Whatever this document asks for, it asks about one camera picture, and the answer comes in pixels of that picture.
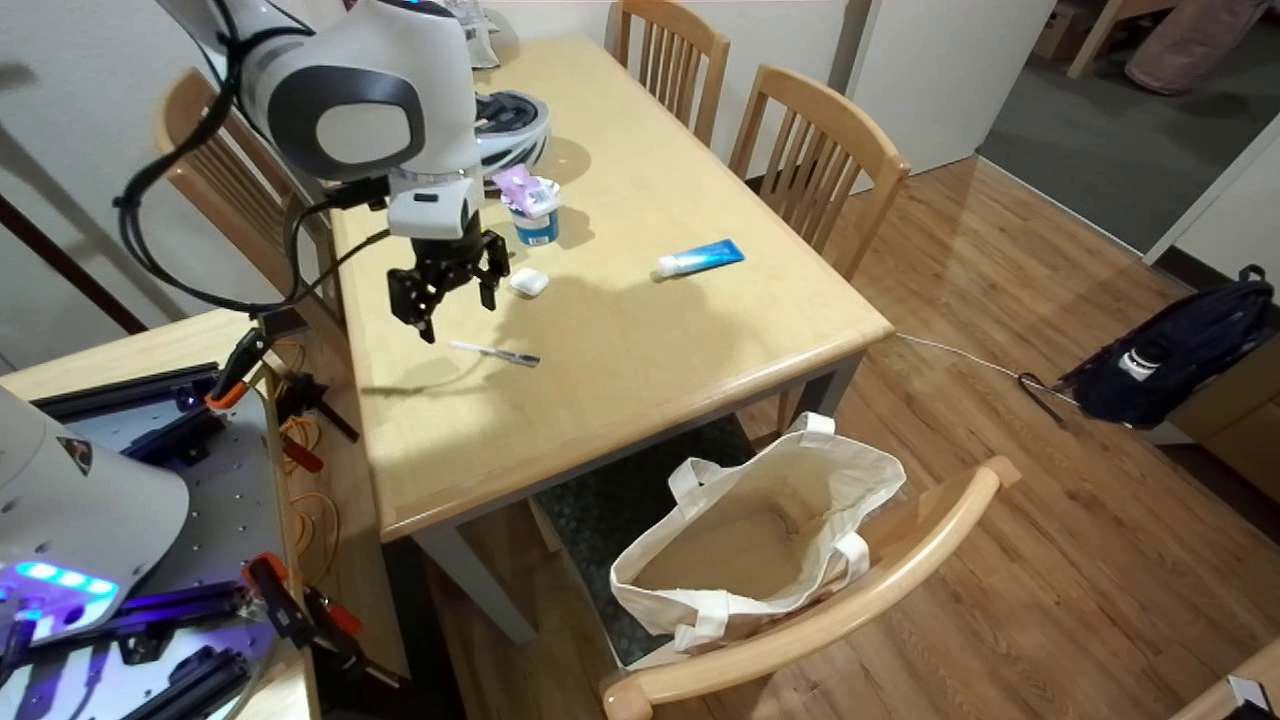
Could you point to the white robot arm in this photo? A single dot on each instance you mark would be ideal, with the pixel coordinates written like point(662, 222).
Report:
point(361, 83)

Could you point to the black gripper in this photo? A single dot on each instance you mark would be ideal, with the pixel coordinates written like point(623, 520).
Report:
point(447, 266)

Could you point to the cup with purple lid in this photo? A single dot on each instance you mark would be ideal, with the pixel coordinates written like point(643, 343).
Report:
point(533, 212)

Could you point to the blue and white tube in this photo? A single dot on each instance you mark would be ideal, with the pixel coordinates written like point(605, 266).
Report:
point(703, 257)

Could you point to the wooden robot cart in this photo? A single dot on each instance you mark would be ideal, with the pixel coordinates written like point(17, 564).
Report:
point(120, 349)

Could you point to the pink cloth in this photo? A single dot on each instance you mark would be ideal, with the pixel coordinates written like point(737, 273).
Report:
point(1193, 43)

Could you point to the light wooden dining table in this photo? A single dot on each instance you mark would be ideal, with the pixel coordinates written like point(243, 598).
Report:
point(643, 361)

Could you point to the wooden slat-back chair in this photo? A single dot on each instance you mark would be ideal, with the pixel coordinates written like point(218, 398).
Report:
point(245, 185)
point(813, 147)
point(664, 52)

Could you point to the white door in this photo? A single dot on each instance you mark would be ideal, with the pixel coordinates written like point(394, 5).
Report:
point(944, 75)

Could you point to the navy blue backpack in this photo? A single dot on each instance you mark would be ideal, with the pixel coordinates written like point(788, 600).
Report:
point(1183, 353)

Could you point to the grey perforated mounting plate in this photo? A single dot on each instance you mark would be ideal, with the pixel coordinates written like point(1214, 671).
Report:
point(225, 502)

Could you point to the black metal rail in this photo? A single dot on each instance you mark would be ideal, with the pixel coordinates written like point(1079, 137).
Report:
point(120, 394)

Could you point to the wooden furniture leg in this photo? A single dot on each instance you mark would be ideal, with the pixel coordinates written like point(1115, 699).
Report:
point(1101, 28)

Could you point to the small white eraser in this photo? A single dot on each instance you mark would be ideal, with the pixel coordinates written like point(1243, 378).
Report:
point(533, 283)

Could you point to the brown wooden cabinet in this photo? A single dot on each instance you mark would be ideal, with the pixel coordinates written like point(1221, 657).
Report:
point(1245, 413)

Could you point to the white pen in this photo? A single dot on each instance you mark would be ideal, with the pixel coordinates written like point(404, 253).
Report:
point(493, 353)

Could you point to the beige canvas tote bag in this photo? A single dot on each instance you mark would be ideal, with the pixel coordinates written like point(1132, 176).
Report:
point(726, 545)

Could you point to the black clamp with orange tip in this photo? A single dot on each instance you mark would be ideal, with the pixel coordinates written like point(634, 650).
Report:
point(307, 401)

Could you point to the dark grey rug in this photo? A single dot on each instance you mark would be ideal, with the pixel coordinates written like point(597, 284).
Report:
point(603, 515)

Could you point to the wooden curved-back chair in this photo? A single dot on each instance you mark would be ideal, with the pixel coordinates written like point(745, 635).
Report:
point(801, 624)

